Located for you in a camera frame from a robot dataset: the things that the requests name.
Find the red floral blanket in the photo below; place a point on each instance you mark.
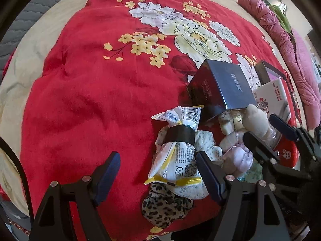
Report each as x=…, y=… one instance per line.
x=87, y=105

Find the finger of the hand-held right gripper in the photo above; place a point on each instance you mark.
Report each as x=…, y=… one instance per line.
x=283, y=125
x=260, y=145

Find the dark cabinet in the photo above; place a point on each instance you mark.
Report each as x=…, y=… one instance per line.
x=314, y=37

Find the bright pink quilt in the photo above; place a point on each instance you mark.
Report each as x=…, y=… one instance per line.
x=304, y=62

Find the tan pink cloth plastic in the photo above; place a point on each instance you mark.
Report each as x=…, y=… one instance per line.
x=230, y=140

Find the grey quilted mattress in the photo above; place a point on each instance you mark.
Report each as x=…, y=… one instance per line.
x=32, y=7

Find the leopard print cloth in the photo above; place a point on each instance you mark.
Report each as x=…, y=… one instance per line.
x=163, y=205

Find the white floral cloth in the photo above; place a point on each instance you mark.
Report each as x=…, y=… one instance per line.
x=208, y=140

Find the white yellow snack packet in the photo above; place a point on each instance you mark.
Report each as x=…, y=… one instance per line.
x=175, y=155

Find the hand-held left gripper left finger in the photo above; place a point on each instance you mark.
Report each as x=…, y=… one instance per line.
x=110, y=173

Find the dark blue box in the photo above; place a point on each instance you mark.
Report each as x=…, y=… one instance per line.
x=225, y=85

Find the dark open box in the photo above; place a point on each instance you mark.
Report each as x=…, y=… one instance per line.
x=262, y=76

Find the dusky rose quilt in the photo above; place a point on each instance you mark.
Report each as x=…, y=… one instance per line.
x=275, y=30

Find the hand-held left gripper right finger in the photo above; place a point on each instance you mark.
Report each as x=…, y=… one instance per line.
x=208, y=178

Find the red and white box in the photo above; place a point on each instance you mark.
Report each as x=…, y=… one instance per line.
x=270, y=93

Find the pale plush toy plastic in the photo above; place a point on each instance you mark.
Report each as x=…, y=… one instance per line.
x=255, y=120

